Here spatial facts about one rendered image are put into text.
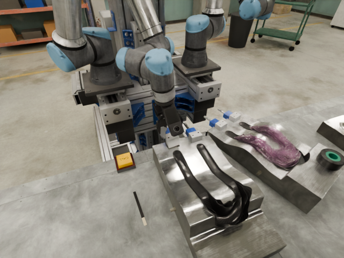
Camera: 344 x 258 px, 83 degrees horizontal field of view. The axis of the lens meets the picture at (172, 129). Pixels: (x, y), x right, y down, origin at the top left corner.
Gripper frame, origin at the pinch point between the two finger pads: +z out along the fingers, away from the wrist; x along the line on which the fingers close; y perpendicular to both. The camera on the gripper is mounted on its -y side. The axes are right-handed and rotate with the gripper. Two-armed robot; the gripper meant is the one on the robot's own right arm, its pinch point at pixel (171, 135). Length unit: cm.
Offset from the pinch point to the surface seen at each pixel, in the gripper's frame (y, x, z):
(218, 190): -27.7, -5.6, -1.4
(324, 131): -16, -76, 21
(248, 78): 160, -187, 145
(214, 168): -17.6, -10.7, 5.9
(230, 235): -40.0, -3.2, 3.5
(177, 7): 528, -214, 158
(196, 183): -21.4, -0.9, 2.7
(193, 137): -2.3, -8.8, 3.8
